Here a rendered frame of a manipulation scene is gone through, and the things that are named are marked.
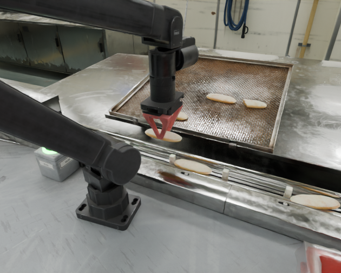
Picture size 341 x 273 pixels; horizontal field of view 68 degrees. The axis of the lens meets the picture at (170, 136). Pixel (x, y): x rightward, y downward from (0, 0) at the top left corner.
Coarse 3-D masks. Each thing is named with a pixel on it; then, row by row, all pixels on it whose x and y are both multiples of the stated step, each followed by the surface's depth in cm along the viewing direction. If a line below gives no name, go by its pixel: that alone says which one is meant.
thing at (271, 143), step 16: (224, 64) 102; (240, 64) 101; (256, 64) 100; (272, 64) 98; (288, 64) 96; (144, 80) 96; (176, 80) 95; (208, 80) 93; (224, 80) 92; (240, 80) 92; (256, 80) 91; (288, 80) 88; (128, 96) 88; (144, 96) 88; (112, 112) 80; (128, 112) 81; (192, 112) 79; (208, 112) 78; (240, 112) 77; (256, 112) 76; (176, 128) 72; (192, 128) 73; (224, 128) 72; (240, 144) 66; (256, 144) 66; (272, 144) 65
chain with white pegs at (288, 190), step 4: (148, 156) 70; (172, 156) 65; (172, 160) 65; (224, 168) 60; (224, 172) 59; (228, 172) 60; (216, 176) 62; (224, 176) 60; (232, 180) 61; (244, 184) 60; (260, 188) 59; (288, 188) 54; (292, 188) 55; (272, 192) 58; (288, 192) 54; (284, 196) 55; (288, 196) 55; (340, 212) 53
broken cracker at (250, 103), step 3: (243, 99) 81; (246, 99) 80; (243, 102) 80; (246, 102) 79; (249, 102) 78; (252, 102) 78; (255, 102) 78; (258, 102) 78; (261, 102) 78; (246, 105) 78; (249, 105) 78; (252, 105) 78; (255, 105) 77; (258, 105) 77; (261, 105) 77; (264, 105) 77
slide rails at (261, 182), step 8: (144, 152) 70; (152, 152) 70; (160, 152) 70; (160, 160) 66; (192, 160) 66; (216, 168) 64; (208, 176) 61; (232, 176) 61; (240, 176) 61; (248, 176) 61; (240, 184) 59; (256, 184) 59; (264, 184) 59; (272, 184) 59; (264, 192) 56; (296, 192) 56; (304, 192) 56; (288, 200) 54
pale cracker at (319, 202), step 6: (294, 198) 54; (300, 198) 53; (306, 198) 53; (312, 198) 53; (318, 198) 53; (324, 198) 53; (330, 198) 54; (306, 204) 52; (312, 204) 52; (318, 204) 52; (324, 204) 52; (330, 204) 52; (336, 204) 52
